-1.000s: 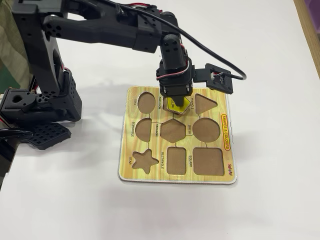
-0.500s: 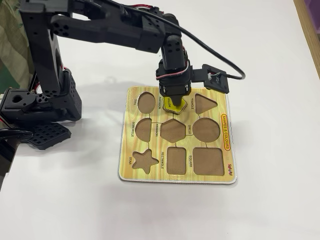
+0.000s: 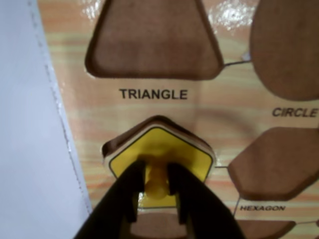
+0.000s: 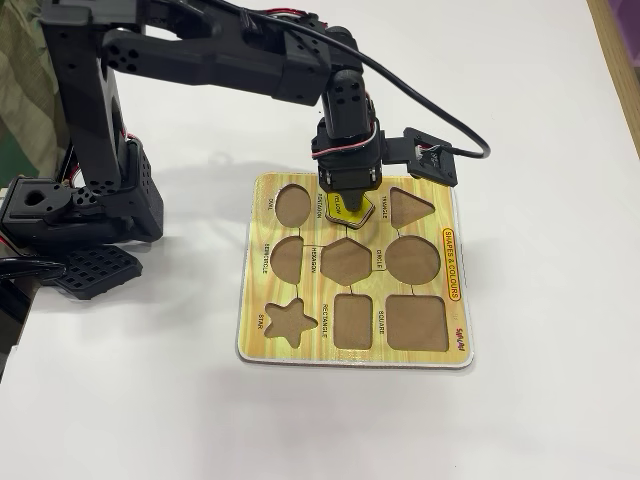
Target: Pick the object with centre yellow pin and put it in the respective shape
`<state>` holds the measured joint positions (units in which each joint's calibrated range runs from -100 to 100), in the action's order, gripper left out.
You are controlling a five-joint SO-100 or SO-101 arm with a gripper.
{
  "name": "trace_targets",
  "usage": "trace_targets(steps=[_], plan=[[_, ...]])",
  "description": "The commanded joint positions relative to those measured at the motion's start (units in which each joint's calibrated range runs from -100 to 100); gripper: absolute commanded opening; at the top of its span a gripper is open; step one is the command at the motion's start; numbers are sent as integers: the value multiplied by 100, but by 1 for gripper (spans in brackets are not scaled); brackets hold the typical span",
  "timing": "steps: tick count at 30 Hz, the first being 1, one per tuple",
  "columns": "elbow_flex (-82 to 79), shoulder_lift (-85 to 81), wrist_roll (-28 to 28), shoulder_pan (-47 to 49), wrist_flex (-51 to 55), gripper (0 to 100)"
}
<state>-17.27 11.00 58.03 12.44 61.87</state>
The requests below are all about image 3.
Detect yellow pentagon puzzle piece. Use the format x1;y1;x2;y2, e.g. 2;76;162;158
103;117;215;209

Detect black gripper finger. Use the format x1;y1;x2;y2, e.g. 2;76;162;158
166;161;247;239
72;159;147;239

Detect wooden shape puzzle board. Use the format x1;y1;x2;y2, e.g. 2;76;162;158
28;0;319;239

